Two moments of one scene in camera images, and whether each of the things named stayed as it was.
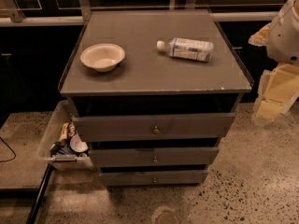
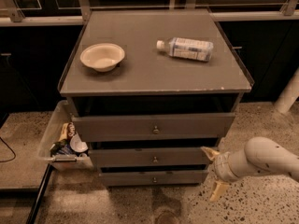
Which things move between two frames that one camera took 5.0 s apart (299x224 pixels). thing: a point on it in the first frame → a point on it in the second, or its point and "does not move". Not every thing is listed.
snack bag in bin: x=67 y=132 does not move
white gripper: x=284 y=38 → x=221 y=167
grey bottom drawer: x=154 y=177 does not move
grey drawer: x=156 y=156 does not move
